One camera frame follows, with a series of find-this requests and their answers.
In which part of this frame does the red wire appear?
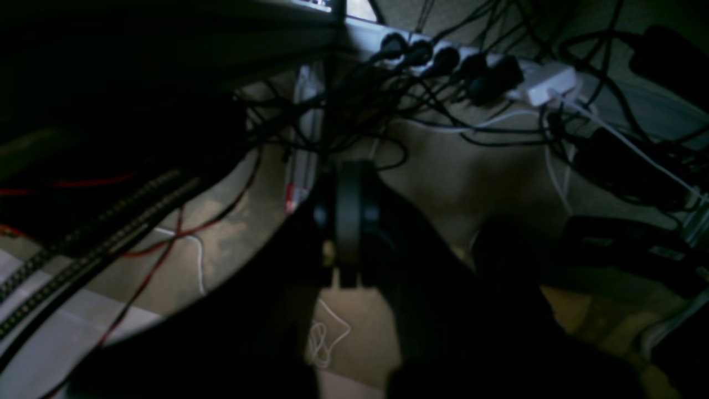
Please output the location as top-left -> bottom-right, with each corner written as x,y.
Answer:
0,173 -> 244,355

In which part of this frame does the black braided cable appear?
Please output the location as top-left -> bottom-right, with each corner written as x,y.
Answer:
0,170 -> 201,340

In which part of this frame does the white cable on floor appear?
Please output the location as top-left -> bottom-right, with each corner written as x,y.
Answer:
308,299 -> 352,370

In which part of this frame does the white power strip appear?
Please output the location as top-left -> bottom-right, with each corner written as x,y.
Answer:
343,17 -> 578,107

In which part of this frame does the white power adapter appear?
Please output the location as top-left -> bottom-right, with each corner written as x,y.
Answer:
517,62 -> 578,107

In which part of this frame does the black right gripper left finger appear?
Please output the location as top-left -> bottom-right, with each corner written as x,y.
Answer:
66,165 -> 338,398

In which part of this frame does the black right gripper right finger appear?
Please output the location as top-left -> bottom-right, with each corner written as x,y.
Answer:
358,162 -> 648,398

